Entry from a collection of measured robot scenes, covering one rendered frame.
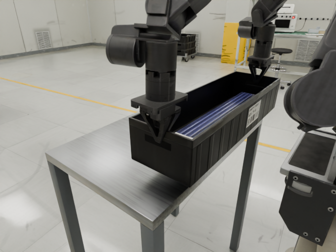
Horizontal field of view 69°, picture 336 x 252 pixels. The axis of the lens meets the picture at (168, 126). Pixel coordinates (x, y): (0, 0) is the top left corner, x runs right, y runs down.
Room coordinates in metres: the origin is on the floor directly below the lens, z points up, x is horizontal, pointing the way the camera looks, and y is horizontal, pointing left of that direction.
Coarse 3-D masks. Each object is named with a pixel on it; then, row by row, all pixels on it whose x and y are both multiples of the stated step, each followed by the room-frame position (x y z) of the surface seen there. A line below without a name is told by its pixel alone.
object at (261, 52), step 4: (256, 40) 0.89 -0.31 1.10; (256, 44) 0.88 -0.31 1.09; (260, 44) 0.87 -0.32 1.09; (264, 44) 0.86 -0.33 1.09; (268, 44) 0.86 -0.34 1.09; (256, 48) 0.88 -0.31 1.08; (260, 48) 0.87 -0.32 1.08; (264, 48) 0.86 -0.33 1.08; (268, 48) 0.86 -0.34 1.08; (256, 52) 0.88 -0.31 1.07; (260, 52) 0.87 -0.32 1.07; (264, 52) 0.86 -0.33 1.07; (268, 52) 0.87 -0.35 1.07; (248, 56) 0.88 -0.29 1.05; (252, 56) 0.88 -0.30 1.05; (256, 56) 0.87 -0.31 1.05; (260, 56) 0.87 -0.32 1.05; (264, 56) 0.86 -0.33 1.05; (268, 56) 0.87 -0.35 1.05; (272, 56) 0.89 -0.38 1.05; (248, 60) 0.87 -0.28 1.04; (260, 60) 0.84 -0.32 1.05; (264, 60) 0.83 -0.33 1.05
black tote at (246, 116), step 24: (240, 72) 0.93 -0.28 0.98; (192, 96) 0.70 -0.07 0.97; (216, 96) 0.83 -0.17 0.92; (264, 96) 0.72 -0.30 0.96; (144, 120) 0.53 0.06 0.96; (192, 120) 0.70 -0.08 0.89; (240, 120) 0.58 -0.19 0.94; (144, 144) 0.47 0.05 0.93; (168, 144) 0.43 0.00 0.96; (192, 144) 0.40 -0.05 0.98; (216, 144) 0.48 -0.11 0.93; (168, 168) 0.43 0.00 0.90; (192, 168) 0.40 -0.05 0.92
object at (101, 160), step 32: (128, 128) 0.81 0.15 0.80; (256, 128) 0.90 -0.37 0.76; (64, 160) 0.60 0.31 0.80; (96, 160) 0.60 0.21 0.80; (128, 160) 0.60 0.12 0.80; (64, 192) 0.64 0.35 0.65; (96, 192) 0.49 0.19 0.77; (128, 192) 0.46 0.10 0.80; (160, 192) 0.46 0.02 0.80; (64, 224) 0.64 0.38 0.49; (160, 224) 0.40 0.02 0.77
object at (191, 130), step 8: (240, 96) 0.84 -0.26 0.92; (248, 96) 0.84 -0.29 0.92; (224, 104) 0.76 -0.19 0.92; (232, 104) 0.76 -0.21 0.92; (240, 104) 0.76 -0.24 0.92; (208, 112) 0.69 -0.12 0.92; (216, 112) 0.69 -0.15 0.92; (224, 112) 0.69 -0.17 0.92; (200, 120) 0.63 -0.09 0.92; (208, 120) 0.63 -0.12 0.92; (216, 120) 0.63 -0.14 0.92; (184, 128) 0.58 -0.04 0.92; (192, 128) 0.58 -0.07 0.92; (200, 128) 0.58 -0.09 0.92; (192, 136) 0.53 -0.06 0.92
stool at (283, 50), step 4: (272, 48) 4.14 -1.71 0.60; (276, 48) 4.15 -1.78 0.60; (280, 48) 4.15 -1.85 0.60; (284, 48) 4.15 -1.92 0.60; (276, 52) 3.98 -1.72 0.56; (280, 52) 3.94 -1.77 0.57; (284, 52) 3.92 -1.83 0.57; (288, 52) 3.93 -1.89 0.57; (280, 56) 4.08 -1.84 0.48; (268, 68) 4.09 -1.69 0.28; (276, 68) 4.06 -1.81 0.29; (280, 68) 4.09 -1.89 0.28; (284, 68) 4.10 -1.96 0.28; (276, 72) 4.07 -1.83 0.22; (276, 76) 4.06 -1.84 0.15; (280, 80) 4.05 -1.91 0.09; (284, 80) 4.05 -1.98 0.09; (280, 84) 3.87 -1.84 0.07; (288, 84) 4.03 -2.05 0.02
